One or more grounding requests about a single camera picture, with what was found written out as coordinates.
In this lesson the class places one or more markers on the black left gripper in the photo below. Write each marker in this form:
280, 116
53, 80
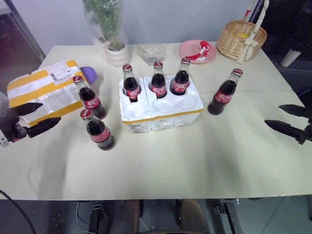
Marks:
11, 126

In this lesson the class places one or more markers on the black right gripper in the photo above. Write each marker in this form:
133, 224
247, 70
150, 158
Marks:
307, 114

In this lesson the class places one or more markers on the yellow taped white parcel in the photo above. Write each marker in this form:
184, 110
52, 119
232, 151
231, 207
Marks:
48, 92

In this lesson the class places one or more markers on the glass cola bottle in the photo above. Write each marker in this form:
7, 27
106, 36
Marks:
131, 86
158, 84
92, 100
100, 132
180, 83
223, 96

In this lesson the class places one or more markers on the white foam bottle tray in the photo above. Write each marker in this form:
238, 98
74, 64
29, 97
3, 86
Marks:
161, 114

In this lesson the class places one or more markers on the white cup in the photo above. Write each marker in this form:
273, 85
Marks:
290, 57

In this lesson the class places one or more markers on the purple rounded object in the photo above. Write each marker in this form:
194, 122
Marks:
89, 74

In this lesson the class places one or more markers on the woven wicker basket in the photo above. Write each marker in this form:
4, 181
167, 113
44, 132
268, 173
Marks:
234, 45

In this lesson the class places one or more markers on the yellow item in basket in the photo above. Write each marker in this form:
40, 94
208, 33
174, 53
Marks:
243, 35

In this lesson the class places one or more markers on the white ribbed plant pot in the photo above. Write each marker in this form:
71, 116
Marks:
118, 57

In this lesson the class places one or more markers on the red and white wrapper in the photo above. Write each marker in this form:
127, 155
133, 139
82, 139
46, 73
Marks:
202, 52

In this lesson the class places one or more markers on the pink plate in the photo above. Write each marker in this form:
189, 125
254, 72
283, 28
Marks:
187, 51

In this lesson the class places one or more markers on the green potted plant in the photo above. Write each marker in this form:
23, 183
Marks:
107, 17

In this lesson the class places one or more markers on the clear plastic container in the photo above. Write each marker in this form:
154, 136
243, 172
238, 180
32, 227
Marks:
151, 52

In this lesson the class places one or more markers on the black table bracket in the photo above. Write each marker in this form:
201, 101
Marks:
97, 219
225, 209

